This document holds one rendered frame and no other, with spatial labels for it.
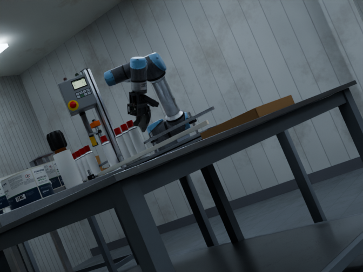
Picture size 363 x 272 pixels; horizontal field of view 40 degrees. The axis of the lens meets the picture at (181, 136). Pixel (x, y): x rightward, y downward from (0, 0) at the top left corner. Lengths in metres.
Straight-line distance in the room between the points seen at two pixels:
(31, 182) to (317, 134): 3.90
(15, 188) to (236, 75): 4.00
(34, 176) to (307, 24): 3.91
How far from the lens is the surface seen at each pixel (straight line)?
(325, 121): 5.58
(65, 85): 2.91
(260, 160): 5.92
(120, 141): 2.57
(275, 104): 1.94
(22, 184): 2.28
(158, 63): 2.79
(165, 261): 1.38
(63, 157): 2.49
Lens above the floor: 0.79
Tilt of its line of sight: 3 degrees up
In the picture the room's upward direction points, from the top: 23 degrees counter-clockwise
